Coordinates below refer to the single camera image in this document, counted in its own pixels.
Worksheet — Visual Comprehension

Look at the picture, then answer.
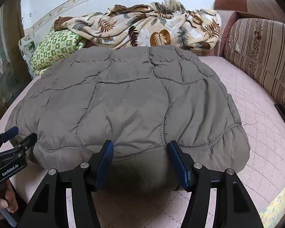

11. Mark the grey quilted puffer jacket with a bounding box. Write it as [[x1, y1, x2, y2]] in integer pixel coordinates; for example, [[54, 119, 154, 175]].
[[6, 46, 250, 194]]

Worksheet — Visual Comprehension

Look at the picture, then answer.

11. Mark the yellow floral sheet edge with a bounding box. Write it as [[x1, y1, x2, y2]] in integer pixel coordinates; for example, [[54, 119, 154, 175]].
[[259, 187, 285, 228]]

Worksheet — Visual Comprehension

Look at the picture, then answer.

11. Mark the leaf print fleece blanket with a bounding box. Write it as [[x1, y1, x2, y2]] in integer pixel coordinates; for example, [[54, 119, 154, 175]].
[[54, 0, 222, 51]]

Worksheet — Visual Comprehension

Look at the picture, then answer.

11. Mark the dark wooden door frame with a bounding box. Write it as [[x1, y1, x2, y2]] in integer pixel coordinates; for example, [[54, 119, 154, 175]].
[[0, 0, 32, 120]]

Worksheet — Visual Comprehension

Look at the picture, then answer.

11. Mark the brown pink sofa armrest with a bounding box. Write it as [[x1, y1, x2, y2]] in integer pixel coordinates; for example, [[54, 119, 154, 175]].
[[211, 0, 285, 57]]

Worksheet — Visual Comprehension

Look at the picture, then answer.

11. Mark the person's left hand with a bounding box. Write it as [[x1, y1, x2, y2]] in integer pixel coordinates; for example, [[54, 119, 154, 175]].
[[0, 180, 18, 213]]

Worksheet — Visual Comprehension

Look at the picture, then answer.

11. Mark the striped brown sofa cushion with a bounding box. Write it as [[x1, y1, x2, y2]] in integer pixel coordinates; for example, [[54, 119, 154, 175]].
[[224, 18, 285, 111]]

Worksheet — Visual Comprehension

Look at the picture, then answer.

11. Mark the pink quilted bed cover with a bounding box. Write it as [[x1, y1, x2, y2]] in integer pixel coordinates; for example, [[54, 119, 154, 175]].
[[0, 57, 285, 227]]

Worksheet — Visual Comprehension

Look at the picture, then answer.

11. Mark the green patterned pillow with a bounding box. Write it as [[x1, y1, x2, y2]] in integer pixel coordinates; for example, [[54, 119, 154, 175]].
[[31, 26, 87, 75]]

